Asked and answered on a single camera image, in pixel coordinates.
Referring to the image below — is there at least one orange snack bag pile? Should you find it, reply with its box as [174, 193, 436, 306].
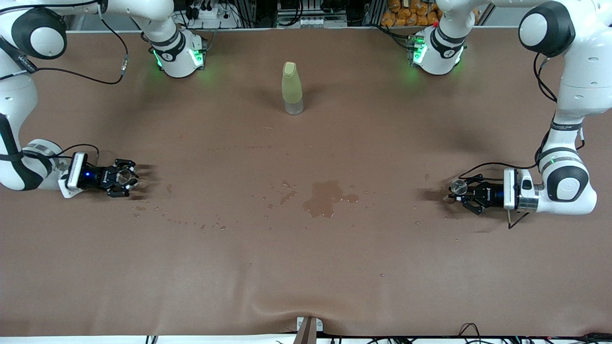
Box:
[381, 0, 443, 27]

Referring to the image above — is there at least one yellow-green frosted bottle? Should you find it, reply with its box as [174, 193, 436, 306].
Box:
[281, 61, 305, 116]

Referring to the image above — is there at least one steel double jigger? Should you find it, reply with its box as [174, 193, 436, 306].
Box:
[447, 179, 468, 204]

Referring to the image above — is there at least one metal table clamp bracket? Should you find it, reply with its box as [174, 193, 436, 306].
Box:
[293, 316, 324, 344]

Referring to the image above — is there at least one brown liquid puddle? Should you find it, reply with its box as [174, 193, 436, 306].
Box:
[302, 181, 359, 218]

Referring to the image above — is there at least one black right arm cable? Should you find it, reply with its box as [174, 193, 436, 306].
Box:
[0, 2, 130, 166]

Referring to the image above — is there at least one white power strip with plugs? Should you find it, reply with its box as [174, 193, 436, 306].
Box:
[189, 2, 240, 30]

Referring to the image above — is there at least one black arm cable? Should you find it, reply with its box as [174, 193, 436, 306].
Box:
[458, 53, 585, 229]
[0, 2, 130, 166]

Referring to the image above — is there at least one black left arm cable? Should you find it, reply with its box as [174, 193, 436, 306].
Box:
[458, 53, 585, 229]

